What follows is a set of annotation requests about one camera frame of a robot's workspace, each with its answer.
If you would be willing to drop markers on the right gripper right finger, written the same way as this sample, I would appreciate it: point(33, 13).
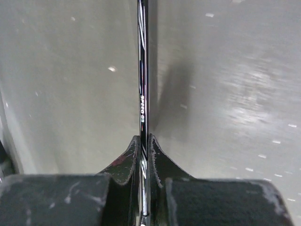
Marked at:
point(179, 199)

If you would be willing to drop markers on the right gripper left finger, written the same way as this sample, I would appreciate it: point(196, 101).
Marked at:
point(108, 198)

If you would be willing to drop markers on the black badminton racket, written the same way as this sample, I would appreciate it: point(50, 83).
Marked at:
point(142, 18)

